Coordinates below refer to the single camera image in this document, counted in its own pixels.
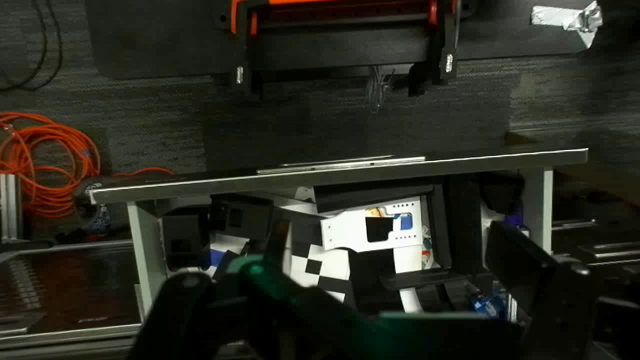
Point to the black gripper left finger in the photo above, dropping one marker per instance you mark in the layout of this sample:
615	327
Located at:
200	321

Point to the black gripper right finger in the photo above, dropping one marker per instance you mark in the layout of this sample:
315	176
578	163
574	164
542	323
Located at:
553	300

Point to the small blue plastic part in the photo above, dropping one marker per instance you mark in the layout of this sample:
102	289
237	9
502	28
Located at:
486	304

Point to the black box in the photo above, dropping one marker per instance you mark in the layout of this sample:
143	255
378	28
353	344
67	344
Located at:
182	241

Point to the dark metal framed panel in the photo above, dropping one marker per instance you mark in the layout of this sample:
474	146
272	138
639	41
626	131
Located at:
67	287

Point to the blue patterned object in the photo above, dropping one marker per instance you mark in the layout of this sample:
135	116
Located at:
100	216

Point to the black white checker board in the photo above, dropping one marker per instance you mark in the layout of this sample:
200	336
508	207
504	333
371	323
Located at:
347	230

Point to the aluminium extrusion bar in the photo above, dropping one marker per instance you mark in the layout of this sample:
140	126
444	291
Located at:
8	207

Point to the black orange bar clamp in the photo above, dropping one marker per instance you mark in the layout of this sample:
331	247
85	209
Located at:
444	62
241	73

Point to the silver tape piece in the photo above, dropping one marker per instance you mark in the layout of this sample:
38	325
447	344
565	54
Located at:
566	17

